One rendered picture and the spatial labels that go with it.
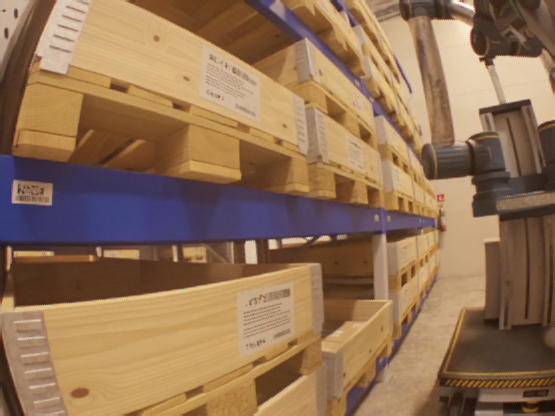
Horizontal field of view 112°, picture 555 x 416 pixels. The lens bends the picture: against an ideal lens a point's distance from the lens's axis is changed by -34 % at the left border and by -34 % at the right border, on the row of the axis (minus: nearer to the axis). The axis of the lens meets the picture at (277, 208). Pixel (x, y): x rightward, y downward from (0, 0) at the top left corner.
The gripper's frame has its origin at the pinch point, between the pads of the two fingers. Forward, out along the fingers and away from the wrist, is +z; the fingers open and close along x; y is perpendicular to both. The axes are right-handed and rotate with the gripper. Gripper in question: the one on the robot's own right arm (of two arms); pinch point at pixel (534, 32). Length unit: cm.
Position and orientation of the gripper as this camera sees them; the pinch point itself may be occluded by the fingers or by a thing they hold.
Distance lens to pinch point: 76.9
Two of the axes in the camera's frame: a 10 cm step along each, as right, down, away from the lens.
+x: -4.2, 4.0, 8.2
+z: -2.7, 8.0, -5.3
